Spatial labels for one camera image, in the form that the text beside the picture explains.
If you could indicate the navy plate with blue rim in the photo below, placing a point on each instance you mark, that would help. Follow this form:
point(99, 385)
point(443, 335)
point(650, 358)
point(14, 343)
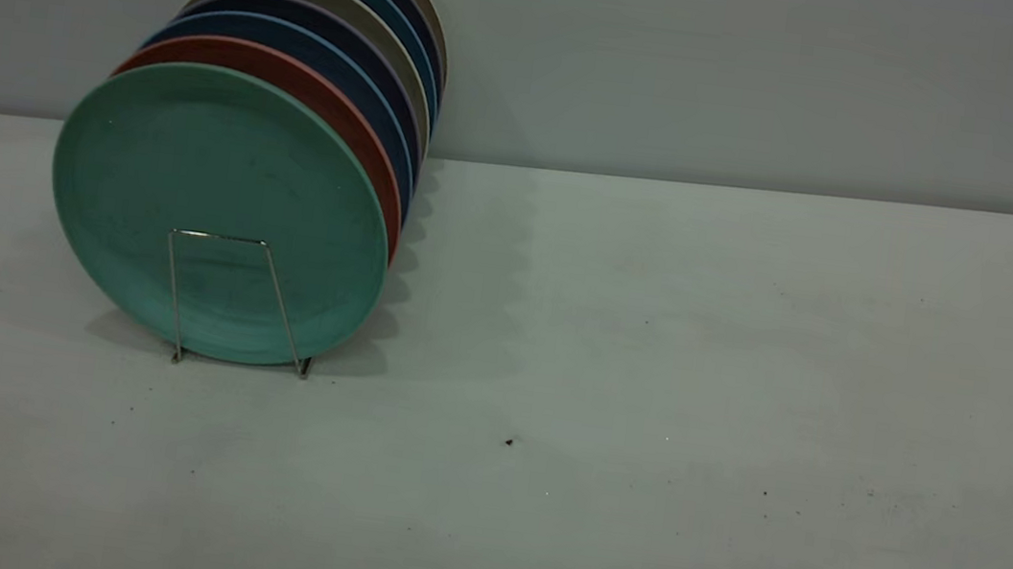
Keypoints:
point(305, 39)

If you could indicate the green round plate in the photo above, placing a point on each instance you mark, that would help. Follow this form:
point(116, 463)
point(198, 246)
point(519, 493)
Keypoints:
point(218, 191)

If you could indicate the pink round plate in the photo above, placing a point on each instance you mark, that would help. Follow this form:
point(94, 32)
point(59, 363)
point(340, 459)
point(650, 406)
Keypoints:
point(300, 76)

